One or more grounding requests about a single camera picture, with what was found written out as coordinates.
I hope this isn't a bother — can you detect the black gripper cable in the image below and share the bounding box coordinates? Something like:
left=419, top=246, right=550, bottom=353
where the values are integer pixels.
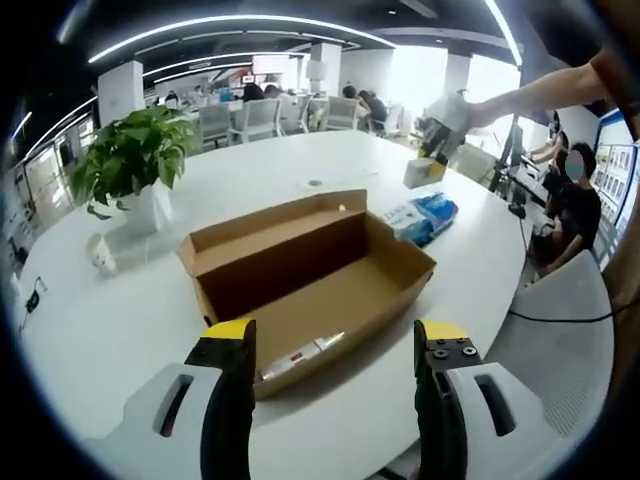
left=507, top=269, right=640, bottom=325

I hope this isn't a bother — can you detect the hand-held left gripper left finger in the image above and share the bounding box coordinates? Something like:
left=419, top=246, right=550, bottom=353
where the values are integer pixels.
left=118, top=318, right=259, bottom=480

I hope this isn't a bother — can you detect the small white blue carton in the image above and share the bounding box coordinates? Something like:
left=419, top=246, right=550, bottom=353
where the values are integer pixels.
left=403, top=158, right=437, bottom=190

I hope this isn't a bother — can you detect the white table socket strip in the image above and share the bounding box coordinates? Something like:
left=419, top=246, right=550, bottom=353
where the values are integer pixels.
left=293, top=168, right=380, bottom=192

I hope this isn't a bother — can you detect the brown cardboard shoe box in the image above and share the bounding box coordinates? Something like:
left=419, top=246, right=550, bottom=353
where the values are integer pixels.
left=177, top=188, right=437, bottom=401

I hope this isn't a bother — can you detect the white paper cup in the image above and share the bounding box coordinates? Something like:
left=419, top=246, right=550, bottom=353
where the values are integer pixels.
left=88, top=234, right=119, bottom=274

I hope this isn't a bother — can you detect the green potted plant white pot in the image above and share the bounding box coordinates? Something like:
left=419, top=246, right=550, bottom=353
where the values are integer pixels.
left=67, top=105, right=201, bottom=234

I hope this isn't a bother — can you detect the row of white office chairs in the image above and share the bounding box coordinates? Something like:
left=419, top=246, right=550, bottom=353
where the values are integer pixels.
left=197, top=94, right=401, bottom=146

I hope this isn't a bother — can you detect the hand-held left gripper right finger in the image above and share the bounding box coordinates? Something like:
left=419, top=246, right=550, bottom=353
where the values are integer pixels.
left=412, top=318, right=549, bottom=480

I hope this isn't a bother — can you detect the large display screen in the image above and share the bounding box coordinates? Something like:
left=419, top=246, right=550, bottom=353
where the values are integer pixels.
left=251, top=54, right=302, bottom=86

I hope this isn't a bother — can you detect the black monitor on stand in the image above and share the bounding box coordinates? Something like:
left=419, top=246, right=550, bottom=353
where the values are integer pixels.
left=489, top=112, right=526, bottom=201

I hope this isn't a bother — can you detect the black cable with adapter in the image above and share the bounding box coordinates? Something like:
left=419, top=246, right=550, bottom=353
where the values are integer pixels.
left=19, top=277, right=50, bottom=331

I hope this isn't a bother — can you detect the blue framed wall poster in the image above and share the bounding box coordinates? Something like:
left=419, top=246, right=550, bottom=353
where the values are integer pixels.
left=594, top=107, right=640, bottom=251

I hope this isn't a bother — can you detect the soft item wet wipes pack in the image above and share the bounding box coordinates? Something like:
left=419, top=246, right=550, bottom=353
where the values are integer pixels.
left=383, top=199, right=434, bottom=247

